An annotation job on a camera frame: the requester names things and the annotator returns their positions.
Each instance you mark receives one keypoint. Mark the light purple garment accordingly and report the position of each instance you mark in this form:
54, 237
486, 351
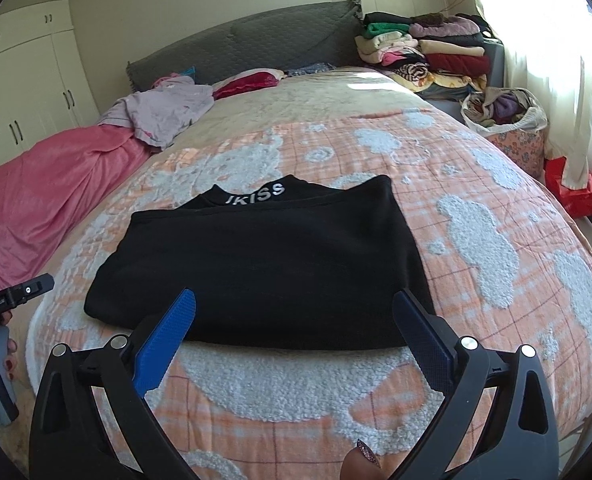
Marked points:
171, 105

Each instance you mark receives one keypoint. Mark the white bag of clothes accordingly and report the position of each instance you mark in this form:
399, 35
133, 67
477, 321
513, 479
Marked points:
505, 107

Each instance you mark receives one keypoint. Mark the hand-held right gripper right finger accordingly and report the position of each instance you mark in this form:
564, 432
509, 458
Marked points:
425, 335

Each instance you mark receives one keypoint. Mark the blue patterned cloth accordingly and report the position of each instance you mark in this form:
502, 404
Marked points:
311, 69

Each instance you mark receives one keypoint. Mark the stack of folded clothes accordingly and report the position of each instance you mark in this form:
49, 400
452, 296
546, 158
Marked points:
440, 60

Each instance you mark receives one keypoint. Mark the red box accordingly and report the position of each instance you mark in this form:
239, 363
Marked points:
570, 195

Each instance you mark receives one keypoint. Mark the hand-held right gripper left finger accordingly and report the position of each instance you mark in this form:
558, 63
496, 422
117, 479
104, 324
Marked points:
168, 332

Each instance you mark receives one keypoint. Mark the black sweater with orange cuffs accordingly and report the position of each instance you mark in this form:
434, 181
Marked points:
256, 270

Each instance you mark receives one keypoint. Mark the pink duvet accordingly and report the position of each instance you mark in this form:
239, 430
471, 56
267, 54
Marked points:
51, 185

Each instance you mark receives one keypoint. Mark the person's right hand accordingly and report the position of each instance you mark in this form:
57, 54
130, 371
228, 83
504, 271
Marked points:
358, 465

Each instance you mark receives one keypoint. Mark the beige bed sheet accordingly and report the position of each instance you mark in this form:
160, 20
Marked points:
301, 95

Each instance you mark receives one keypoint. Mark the floral storage box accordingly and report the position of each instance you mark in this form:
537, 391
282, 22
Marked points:
520, 150

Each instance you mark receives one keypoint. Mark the grey padded headboard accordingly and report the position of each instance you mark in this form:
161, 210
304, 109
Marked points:
256, 45

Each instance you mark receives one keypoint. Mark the cream wardrobe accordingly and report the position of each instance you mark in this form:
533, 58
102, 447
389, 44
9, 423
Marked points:
26, 85

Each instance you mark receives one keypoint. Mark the white curtain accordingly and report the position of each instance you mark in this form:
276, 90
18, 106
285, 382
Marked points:
535, 35

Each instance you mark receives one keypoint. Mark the red pillow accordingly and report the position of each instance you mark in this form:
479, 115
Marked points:
256, 81

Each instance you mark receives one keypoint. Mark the orange and white fleece blanket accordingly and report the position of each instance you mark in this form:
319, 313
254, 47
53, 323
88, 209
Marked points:
326, 395

